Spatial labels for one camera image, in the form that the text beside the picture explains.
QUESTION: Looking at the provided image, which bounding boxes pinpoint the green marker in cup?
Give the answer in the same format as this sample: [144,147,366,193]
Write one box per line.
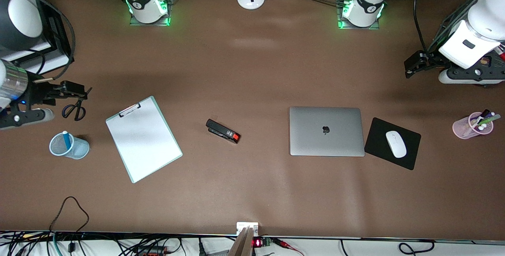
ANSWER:
[478,114,501,127]

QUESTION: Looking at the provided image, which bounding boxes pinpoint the black mesh desk organizer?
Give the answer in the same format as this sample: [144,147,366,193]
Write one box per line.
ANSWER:
[427,0,505,87]

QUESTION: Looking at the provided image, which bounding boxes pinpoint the black blue-handled scissors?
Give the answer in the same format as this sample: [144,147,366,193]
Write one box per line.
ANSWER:
[62,86,94,122]

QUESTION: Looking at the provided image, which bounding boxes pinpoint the black looped table cable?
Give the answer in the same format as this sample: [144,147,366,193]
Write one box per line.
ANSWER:
[48,196,90,235]

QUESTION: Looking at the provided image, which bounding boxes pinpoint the light blue mesh pen cup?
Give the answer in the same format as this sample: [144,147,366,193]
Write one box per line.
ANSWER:
[49,131,90,160]

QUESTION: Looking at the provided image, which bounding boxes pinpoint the black stacked document tray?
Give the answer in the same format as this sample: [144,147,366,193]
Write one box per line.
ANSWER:
[0,0,75,76]

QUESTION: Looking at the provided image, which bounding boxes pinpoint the black arm-mounted cable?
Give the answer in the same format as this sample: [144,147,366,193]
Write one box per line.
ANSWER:
[413,0,430,53]
[0,0,76,81]

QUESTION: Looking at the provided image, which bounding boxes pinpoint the red wire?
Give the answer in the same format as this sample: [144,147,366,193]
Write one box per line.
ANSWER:
[271,238,305,256]

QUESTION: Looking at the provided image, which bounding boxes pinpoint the black stapler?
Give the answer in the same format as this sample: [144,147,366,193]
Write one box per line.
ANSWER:
[206,119,241,144]

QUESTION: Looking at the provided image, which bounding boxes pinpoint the grey laptop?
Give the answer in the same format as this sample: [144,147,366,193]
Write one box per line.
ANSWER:
[289,107,366,157]

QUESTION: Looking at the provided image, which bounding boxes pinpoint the aluminium profile post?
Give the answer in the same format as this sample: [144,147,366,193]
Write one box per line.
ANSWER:
[228,226,255,256]

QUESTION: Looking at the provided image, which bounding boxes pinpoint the white computer mouse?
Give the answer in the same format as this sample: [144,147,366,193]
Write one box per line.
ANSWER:
[385,131,407,159]

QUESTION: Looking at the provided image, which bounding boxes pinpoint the white post bracket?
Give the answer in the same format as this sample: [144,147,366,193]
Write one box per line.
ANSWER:
[236,222,260,237]

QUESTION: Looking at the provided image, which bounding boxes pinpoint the green clipboard with white paper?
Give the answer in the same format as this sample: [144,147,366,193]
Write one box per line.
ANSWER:
[105,95,183,184]

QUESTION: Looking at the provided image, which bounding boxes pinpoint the pink translucent pen cup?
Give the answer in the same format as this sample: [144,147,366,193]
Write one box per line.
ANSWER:
[452,112,495,140]

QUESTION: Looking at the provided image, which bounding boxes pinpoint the black mouse pad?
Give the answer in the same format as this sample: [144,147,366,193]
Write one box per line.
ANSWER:
[364,117,422,170]

